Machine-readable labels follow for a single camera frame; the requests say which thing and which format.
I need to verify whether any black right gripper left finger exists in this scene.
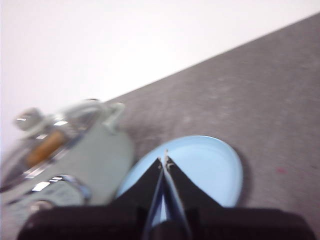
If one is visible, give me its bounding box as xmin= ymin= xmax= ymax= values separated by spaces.
xmin=17 ymin=157 xmax=165 ymax=240

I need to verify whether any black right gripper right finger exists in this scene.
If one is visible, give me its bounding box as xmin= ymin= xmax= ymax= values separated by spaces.
xmin=164 ymin=156 xmax=319 ymax=240

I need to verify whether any yellow corn cob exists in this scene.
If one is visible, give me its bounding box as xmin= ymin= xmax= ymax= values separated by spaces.
xmin=26 ymin=131 xmax=66 ymax=167

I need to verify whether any light blue round plate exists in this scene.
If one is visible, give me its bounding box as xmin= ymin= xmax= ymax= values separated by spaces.
xmin=116 ymin=135 xmax=245 ymax=225

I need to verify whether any sage green electric steamer pot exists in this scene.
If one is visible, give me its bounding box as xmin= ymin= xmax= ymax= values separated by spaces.
xmin=0 ymin=101 xmax=136 ymax=240

